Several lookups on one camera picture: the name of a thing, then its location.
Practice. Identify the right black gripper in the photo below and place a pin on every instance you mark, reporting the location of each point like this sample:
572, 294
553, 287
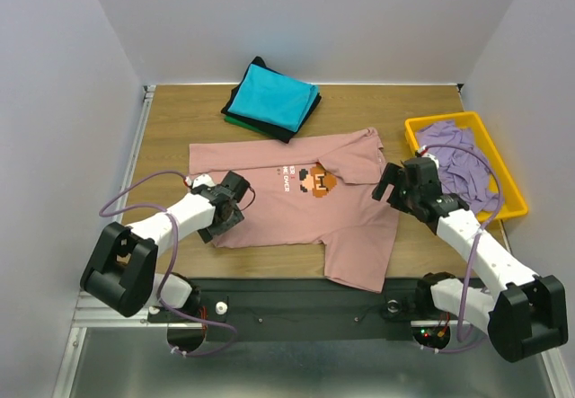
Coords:
394, 189

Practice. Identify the left aluminium rail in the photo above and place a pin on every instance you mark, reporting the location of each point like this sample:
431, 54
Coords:
111, 209

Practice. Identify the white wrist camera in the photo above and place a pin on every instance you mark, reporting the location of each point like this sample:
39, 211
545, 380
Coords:
425, 153
203, 180

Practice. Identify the folded cyan t shirt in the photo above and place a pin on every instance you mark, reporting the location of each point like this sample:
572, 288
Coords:
273, 98

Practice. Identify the yellow plastic tray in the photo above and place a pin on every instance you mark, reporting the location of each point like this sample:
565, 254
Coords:
512, 203

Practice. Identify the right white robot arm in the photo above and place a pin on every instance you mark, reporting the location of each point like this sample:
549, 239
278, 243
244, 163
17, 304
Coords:
521, 312

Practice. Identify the folded black t shirt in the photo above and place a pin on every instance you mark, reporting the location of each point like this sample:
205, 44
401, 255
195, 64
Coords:
272, 131

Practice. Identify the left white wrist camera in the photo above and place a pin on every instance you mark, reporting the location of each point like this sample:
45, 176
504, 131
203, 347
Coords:
203, 180

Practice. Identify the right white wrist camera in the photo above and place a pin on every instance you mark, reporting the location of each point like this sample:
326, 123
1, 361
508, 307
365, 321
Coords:
425, 153

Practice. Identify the purple t shirt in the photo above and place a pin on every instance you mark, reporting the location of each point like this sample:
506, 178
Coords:
463, 167

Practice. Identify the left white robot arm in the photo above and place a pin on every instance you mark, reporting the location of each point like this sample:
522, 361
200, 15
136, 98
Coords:
121, 270

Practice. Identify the pink t shirt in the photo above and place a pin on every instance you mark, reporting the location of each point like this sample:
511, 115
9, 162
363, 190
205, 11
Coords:
311, 190

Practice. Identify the folded green t shirt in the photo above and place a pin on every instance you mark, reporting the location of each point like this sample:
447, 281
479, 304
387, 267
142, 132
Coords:
242, 124

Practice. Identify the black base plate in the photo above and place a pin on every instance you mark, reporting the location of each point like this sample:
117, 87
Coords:
259, 310

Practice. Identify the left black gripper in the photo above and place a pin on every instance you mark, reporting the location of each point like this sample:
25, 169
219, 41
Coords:
208, 233

